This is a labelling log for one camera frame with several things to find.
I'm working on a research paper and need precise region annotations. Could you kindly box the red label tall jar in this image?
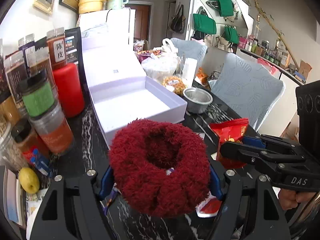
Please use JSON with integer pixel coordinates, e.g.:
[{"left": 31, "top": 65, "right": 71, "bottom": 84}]
[{"left": 47, "top": 27, "right": 67, "bottom": 70}]

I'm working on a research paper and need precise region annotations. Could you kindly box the yellow cooking pot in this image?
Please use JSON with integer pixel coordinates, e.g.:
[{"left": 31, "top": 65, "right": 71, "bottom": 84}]
[{"left": 78, "top": 0, "right": 108, "bottom": 14}]

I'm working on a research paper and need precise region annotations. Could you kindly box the green label black lid jar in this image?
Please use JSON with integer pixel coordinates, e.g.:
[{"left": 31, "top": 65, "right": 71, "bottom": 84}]
[{"left": 18, "top": 69, "right": 55, "bottom": 118}]

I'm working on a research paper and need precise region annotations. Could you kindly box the far grey chair cover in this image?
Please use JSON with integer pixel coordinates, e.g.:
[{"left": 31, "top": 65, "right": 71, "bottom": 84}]
[{"left": 170, "top": 37, "right": 208, "bottom": 67}]

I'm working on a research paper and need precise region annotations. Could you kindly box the yellow waffle snack pack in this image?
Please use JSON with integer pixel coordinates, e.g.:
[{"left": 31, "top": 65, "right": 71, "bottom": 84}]
[{"left": 162, "top": 76, "right": 187, "bottom": 96}]

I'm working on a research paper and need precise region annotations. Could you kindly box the yellow lemon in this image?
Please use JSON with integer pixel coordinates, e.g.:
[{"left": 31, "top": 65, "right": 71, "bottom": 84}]
[{"left": 18, "top": 167, "right": 40, "bottom": 194}]

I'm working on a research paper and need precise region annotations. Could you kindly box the green tote bag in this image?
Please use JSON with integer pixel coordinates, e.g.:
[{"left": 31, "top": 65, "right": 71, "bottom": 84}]
[
  {"left": 206, "top": 0, "right": 234, "bottom": 17},
  {"left": 193, "top": 7, "right": 217, "bottom": 35},
  {"left": 223, "top": 25, "right": 239, "bottom": 44}
]

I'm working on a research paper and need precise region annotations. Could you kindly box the near grey chair cover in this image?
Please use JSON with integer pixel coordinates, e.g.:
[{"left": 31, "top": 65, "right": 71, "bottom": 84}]
[{"left": 211, "top": 53, "right": 285, "bottom": 131}]

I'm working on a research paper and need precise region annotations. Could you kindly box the steel bowl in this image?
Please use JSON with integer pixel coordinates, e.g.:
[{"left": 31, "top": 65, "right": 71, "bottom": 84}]
[{"left": 183, "top": 87, "right": 213, "bottom": 114}]

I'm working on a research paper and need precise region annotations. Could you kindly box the lower green tote bag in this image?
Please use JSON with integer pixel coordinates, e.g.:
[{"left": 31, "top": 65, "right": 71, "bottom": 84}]
[{"left": 223, "top": 25, "right": 239, "bottom": 44}]

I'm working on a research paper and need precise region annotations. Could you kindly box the red snack packet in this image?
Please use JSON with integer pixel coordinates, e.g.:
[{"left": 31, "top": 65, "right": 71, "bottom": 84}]
[{"left": 209, "top": 118, "right": 249, "bottom": 169}]

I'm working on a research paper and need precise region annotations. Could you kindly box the orange label clear jar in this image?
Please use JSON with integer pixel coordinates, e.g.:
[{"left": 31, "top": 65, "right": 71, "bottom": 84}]
[{"left": 29, "top": 100, "right": 74, "bottom": 156}]

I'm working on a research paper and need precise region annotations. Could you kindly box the left green tote bag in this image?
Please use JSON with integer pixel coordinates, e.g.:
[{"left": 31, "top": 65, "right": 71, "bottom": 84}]
[{"left": 193, "top": 7, "right": 217, "bottom": 35}]

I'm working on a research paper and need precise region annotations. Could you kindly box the upper green tote bag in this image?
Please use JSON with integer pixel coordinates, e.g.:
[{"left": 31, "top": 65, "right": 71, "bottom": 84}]
[{"left": 206, "top": 0, "right": 234, "bottom": 17}]

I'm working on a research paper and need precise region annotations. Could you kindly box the red cylindrical canister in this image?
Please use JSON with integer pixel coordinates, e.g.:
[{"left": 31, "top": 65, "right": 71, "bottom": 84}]
[{"left": 53, "top": 63, "right": 85, "bottom": 118}]

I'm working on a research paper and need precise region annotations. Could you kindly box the white plastic bag bowl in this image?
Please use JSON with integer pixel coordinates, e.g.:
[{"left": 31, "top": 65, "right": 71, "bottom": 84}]
[{"left": 138, "top": 38, "right": 180, "bottom": 83}]

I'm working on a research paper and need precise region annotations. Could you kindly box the white open gift box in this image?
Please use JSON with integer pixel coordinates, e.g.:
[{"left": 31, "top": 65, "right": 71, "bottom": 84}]
[{"left": 82, "top": 37, "right": 187, "bottom": 147}]

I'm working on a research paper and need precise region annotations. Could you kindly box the brown label clear jar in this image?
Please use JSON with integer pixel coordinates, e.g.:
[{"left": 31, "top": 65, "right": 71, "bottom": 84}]
[{"left": 4, "top": 50, "right": 28, "bottom": 109}]

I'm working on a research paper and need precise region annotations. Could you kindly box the white refrigerator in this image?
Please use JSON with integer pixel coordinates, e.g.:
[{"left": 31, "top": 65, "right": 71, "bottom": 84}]
[{"left": 78, "top": 8, "right": 136, "bottom": 51}]

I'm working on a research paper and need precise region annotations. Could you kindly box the dark hanging handbag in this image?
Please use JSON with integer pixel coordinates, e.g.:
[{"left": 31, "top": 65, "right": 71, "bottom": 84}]
[{"left": 169, "top": 4, "right": 185, "bottom": 34}]

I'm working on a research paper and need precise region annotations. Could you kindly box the grey chair cover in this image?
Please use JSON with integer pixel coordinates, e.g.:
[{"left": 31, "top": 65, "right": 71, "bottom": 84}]
[
  {"left": 211, "top": 53, "right": 285, "bottom": 131},
  {"left": 170, "top": 37, "right": 208, "bottom": 67}
]

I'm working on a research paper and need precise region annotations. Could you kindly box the person right hand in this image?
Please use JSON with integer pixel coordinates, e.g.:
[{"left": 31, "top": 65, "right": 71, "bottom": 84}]
[{"left": 278, "top": 189, "right": 315, "bottom": 211}]

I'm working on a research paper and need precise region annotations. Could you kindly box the dark red fluffy scrunchie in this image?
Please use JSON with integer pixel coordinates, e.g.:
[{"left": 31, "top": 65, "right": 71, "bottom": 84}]
[{"left": 108, "top": 119, "right": 210, "bottom": 218}]

